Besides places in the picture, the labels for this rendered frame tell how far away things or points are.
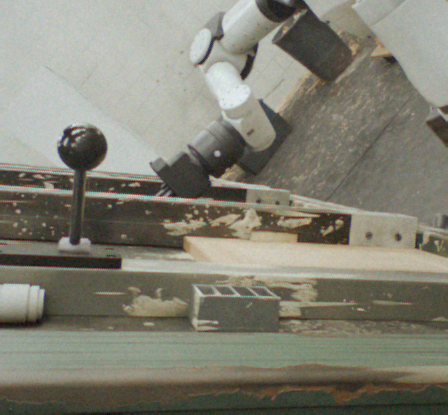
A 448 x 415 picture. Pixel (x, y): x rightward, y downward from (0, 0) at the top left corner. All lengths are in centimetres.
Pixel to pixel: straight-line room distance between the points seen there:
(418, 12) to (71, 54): 570
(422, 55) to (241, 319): 29
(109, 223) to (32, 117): 395
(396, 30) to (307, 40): 474
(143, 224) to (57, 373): 62
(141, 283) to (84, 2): 576
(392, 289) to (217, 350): 32
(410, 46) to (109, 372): 41
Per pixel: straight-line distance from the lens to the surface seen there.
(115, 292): 49
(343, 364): 28
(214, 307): 46
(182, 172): 101
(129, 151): 474
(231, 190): 149
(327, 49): 535
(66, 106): 474
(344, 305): 55
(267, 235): 90
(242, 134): 103
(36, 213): 84
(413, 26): 55
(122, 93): 611
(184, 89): 615
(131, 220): 84
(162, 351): 27
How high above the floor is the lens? 144
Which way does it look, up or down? 14 degrees down
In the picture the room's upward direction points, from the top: 52 degrees counter-clockwise
